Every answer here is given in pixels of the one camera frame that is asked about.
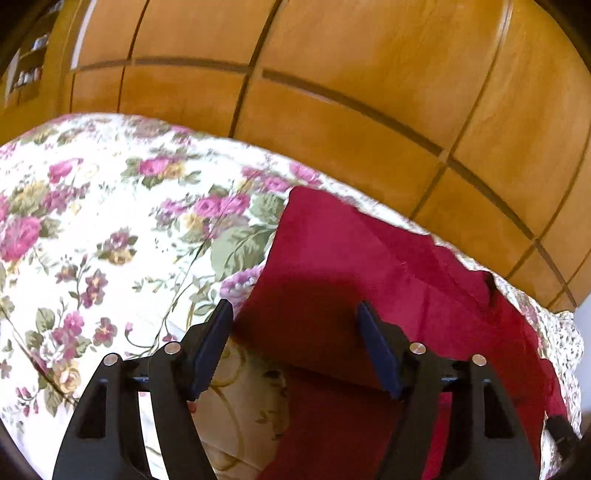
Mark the floral bedspread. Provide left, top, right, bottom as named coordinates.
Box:
left=0, top=113, right=585, bottom=480

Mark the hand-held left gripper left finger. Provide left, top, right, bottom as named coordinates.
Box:
left=52, top=299, right=235, bottom=480

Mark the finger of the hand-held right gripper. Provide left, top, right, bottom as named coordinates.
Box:
left=546, top=414, right=580, bottom=459

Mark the wooden bookshelf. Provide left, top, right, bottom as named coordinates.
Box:
left=4, top=0, right=66, bottom=108

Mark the wooden wardrobe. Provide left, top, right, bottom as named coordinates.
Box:
left=0, top=0, right=591, bottom=315

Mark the dark red garment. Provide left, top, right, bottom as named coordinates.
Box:
left=233, top=186, right=570, bottom=480

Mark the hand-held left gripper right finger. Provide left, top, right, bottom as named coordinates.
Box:
left=356, top=301, right=541, bottom=480

